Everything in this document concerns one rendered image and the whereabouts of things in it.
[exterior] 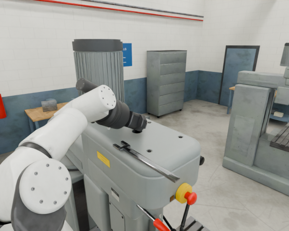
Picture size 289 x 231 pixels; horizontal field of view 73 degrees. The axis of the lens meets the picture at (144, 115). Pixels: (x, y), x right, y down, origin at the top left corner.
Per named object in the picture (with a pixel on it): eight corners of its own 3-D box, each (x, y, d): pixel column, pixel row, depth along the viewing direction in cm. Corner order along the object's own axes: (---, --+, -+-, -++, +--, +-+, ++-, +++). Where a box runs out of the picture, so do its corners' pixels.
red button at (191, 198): (198, 202, 59) (199, 191, 58) (190, 209, 57) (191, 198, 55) (189, 196, 62) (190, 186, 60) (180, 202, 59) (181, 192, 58)
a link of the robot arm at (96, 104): (129, 119, 54) (100, 108, 45) (100, 130, 59) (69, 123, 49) (124, 84, 58) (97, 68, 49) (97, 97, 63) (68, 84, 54)
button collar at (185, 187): (191, 197, 62) (193, 182, 60) (179, 207, 59) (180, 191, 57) (186, 194, 64) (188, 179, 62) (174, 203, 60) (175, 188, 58)
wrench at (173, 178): (182, 178, 47) (183, 175, 47) (172, 185, 44) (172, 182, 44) (122, 142, 64) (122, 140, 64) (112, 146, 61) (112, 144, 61)
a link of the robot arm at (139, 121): (114, 129, 71) (90, 123, 61) (122, 105, 72) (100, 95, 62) (142, 139, 64) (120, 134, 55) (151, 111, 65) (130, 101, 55)
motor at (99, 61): (133, 114, 89) (132, 39, 78) (93, 125, 77) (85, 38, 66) (110, 104, 103) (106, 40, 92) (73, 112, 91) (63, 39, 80)
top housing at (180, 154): (204, 181, 70) (209, 141, 64) (150, 221, 54) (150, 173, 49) (127, 136, 104) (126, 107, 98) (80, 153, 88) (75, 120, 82)
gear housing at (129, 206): (180, 190, 80) (182, 169, 76) (132, 224, 65) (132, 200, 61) (131, 156, 104) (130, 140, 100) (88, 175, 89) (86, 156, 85)
